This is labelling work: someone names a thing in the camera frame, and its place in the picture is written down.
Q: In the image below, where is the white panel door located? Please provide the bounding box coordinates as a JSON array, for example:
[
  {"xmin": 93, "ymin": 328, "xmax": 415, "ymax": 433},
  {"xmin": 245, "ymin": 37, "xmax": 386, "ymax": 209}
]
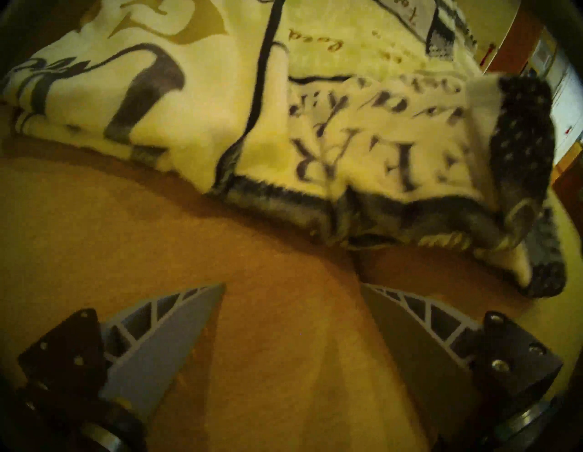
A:
[{"xmin": 455, "ymin": 0, "xmax": 522, "ymax": 73}]

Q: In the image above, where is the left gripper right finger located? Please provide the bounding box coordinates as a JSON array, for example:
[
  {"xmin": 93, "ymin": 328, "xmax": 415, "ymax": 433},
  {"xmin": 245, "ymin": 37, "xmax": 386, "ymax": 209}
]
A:
[{"xmin": 361, "ymin": 282, "xmax": 564, "ymax": 449}]

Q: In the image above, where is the printed scripture fleece blanket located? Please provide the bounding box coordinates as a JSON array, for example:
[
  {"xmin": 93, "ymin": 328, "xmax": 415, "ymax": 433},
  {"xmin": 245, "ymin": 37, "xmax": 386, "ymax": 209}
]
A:
[{"xmin": 0, "ymin": 0, "xmax": 568, "ymax": 299}]

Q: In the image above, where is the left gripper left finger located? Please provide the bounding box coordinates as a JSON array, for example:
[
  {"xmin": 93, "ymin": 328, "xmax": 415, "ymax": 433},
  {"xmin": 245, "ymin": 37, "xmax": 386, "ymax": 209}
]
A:
[{"xmin": 17, "ymin": 282, "xmax": 227, "ymax": 422}]

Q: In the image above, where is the mustard fabric loveseat sofa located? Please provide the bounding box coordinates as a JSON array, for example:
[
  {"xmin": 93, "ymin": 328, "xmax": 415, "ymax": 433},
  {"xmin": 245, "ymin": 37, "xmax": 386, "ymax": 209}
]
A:
[{"xmin": 0, "ymin": 103, "xmax": 583, "ymax": 452}]

